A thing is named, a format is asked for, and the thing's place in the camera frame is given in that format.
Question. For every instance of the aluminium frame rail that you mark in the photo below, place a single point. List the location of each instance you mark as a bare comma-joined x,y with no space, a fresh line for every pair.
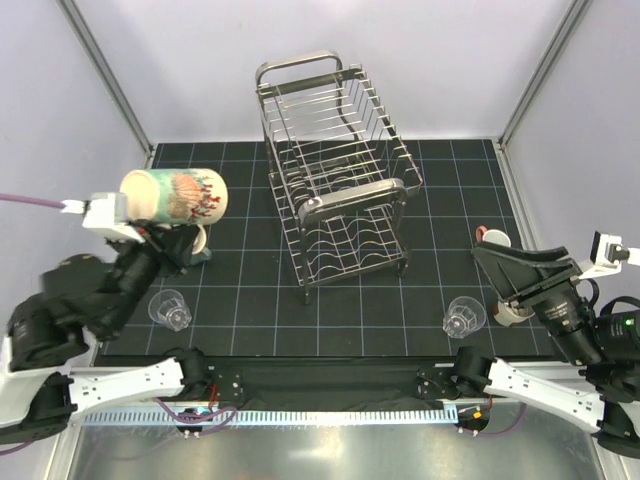
315,379

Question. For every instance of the white slotted cable duct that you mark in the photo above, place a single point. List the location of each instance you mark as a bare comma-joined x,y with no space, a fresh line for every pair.
155,416

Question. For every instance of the brown metal-lined cup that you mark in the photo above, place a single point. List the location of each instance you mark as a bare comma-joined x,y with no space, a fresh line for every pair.
507,316

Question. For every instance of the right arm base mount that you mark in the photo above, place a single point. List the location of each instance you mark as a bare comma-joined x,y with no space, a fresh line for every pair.
436,383

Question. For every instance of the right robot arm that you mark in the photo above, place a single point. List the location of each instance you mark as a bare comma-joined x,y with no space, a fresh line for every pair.
603,345

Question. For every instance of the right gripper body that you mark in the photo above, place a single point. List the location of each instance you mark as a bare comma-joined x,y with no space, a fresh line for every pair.
563,318

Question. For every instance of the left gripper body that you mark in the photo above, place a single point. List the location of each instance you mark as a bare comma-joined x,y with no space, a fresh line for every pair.
139,268

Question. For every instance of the steel wire dish rack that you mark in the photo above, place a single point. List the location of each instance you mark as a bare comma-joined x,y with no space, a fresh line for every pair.
339,172

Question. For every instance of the clear plastic cup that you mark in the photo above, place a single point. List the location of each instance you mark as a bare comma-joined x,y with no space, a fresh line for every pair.
464,316
168,308

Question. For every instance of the cream floral painted mug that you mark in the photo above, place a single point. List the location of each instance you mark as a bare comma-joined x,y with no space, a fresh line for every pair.
176,196

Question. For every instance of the coral mug white interior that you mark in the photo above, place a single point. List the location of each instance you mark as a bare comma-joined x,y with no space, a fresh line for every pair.
494,236

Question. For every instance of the pink mug with handle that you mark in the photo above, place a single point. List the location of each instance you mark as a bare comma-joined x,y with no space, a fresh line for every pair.
200,241

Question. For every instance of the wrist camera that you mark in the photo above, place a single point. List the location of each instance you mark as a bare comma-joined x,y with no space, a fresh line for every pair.
105,214
607,256

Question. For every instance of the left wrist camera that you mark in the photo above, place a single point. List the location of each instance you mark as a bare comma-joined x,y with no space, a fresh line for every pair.
105,214

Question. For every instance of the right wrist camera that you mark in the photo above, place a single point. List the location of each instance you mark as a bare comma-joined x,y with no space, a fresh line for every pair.
607,256

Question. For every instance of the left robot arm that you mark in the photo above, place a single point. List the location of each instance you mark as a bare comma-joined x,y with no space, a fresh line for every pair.
86,295

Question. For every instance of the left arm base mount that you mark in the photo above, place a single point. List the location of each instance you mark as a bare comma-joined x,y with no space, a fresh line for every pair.
225,386

